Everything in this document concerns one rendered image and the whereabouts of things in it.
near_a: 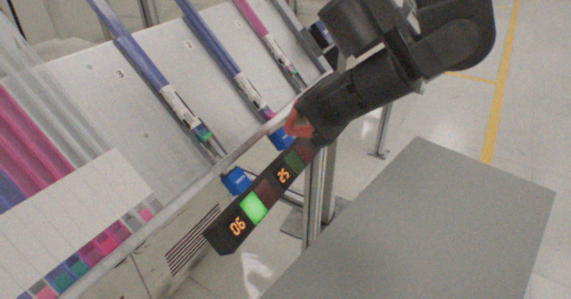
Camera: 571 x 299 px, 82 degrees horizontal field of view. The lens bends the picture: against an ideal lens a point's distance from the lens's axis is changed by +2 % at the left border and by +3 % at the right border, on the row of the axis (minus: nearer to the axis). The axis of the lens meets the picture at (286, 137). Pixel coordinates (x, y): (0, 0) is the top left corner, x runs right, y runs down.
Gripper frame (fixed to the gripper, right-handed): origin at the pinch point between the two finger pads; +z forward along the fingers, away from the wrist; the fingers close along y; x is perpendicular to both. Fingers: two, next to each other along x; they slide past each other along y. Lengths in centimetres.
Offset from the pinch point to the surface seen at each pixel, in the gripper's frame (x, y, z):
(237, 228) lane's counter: 5.5, 14.5, 3.4
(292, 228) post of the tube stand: 39, -33, 62
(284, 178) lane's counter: 5.6, 3.5, 3.5
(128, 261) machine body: 7, 16, 53
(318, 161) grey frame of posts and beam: 14.3, -20.9, 19.3
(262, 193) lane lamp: 4.8, 8.3, 3.5
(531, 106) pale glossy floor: 89, -182, 10
